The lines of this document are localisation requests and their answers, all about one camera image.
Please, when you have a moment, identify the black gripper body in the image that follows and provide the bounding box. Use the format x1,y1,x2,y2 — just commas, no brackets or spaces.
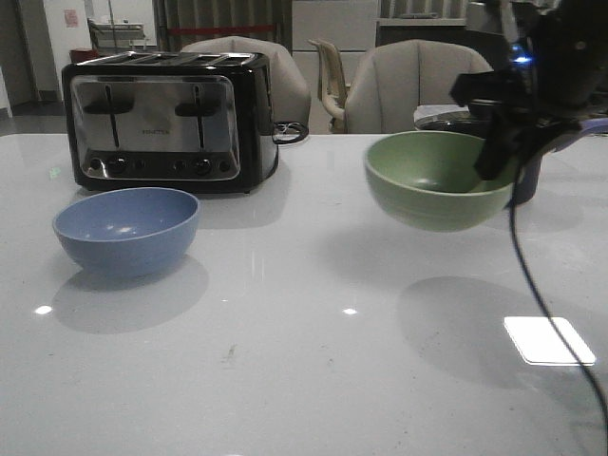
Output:
450,1,607,125

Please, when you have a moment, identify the beige armchair right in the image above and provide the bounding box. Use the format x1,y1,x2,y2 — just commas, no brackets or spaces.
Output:
344,39,492,134

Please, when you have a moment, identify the black toaster power cord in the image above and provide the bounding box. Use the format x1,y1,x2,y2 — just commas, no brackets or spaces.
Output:
272,122,311,145

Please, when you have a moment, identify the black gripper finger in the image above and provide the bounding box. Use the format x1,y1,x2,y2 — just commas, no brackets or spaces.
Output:
474,113,581,181

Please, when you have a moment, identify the dark blue saucepan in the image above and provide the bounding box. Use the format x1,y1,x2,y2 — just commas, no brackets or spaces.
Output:
414,111,607,204

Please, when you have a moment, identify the green bowl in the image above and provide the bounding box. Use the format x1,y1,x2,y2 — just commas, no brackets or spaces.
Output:
364,130,517,232

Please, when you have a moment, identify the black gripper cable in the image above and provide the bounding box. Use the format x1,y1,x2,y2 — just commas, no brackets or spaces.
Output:
507,156,608,428

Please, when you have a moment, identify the black chrome four-slot toaster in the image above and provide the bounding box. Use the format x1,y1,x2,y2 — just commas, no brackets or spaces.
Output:
62,51,278,194

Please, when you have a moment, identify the beige armchair left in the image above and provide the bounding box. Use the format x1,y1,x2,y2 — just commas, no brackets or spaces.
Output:
180,36,312,127

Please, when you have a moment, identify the blue bowl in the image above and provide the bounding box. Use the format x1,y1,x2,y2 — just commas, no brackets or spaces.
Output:
52,187,201,277

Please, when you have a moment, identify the white cabinet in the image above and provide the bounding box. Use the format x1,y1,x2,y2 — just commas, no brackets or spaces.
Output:
292,1,379,135

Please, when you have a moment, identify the beige armchair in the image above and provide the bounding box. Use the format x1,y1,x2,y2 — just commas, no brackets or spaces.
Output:
180,36,312,127
344,39,492,134

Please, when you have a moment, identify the cream plastic chair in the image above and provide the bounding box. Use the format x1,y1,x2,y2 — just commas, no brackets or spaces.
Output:
308,39,350,134

